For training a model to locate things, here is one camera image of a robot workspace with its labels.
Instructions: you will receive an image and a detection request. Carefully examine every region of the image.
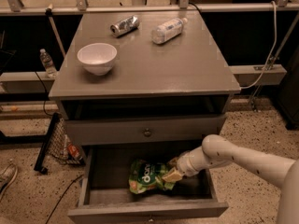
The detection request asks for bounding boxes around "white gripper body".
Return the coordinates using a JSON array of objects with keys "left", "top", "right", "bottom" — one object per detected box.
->
[{"left": 177, "top": 149, "right": 201, "bottom": 177}]

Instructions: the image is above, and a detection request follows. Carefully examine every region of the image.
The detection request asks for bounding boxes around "green rice chip bag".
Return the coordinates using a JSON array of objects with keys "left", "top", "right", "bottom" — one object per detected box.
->
[{"left": 128, "top": 159, "right": 175, "bottom": 194}]

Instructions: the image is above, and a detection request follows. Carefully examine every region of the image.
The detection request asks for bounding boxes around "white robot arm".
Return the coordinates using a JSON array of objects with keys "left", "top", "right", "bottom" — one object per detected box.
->
[{"left": 163, "top": 134, "right": 299, "bottom": 224}]

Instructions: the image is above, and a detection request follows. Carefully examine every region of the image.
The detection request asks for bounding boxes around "closed grey drawer with knob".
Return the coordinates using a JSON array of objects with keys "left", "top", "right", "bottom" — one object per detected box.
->
[{"left": 65, "top": 115, "right": 226, "bottom": 146}]

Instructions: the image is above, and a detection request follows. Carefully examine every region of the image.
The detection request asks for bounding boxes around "open grey bottom drawer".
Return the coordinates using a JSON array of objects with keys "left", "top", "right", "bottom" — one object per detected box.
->
[{"left": 67, "top": 139, "right": 230, "bottom": 224}]

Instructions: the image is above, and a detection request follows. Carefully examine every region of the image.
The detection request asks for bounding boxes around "grey wooden cabinet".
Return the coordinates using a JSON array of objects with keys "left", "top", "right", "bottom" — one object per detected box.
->
[{"left": 48, "top": 10, "right": 242, "bottom": 156}]

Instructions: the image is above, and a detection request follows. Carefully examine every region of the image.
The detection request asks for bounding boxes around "orange snack packet in basket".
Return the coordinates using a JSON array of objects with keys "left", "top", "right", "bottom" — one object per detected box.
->
[{"left": 67, "top": 144, "right": 81, "bottom": 161}]

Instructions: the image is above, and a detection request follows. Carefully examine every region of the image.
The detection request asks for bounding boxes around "white bowl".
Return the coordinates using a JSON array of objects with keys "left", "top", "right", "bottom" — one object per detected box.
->
[{"left": 77, "top": 43, "right": 118, "bottom": 76}]

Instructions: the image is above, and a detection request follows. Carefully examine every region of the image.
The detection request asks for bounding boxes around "clear plastic water bottle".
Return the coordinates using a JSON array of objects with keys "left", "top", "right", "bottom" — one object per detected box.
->
[{"left": 151, "top": 18, "right": 188, "bottom": 45}]

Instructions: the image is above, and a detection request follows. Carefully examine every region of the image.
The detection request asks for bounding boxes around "silver soda can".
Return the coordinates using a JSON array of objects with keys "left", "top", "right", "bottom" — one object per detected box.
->
[{"left": 110, "top": 15, "right": 140, "bottom": 37}]

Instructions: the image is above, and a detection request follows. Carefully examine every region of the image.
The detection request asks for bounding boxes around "small water bottle on ledge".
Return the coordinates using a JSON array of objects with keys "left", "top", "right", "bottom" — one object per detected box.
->
[{"left": 39, "top": 49, "right": 57, "bottom": 78}]

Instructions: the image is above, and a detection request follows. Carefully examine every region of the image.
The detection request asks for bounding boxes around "grey sneaker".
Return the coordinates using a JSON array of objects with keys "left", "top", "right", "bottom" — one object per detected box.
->
[{"left": 0, "top": 164, "right": 18, "bottom": 201}]

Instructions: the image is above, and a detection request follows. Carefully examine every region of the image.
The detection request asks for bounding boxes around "black wire mesh basket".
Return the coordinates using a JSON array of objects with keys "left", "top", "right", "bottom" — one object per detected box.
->
[{"left": 34, "top": 113, "right": 85, "bottom": 174}]

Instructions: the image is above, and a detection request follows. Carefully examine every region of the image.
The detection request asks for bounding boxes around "black floor cable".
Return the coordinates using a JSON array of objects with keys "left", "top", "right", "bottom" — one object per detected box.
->
[{"left": 44, "top": 174, "right": 85, "bottom": 224}]

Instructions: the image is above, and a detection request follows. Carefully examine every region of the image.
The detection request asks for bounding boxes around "metal railing frame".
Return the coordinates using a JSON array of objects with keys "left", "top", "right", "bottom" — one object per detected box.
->
[{"left": 0, "top": 0, "right": 299, "bottom": 17}]

